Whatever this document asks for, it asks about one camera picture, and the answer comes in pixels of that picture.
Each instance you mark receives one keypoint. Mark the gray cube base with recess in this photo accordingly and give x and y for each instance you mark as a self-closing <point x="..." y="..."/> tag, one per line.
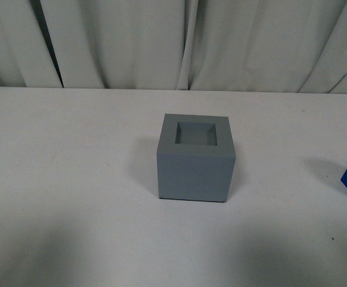
<point x="195" y="158"/>

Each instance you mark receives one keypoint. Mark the white pleated curtain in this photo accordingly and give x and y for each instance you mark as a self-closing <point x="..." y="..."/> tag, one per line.
<point x="276" y="46"/>

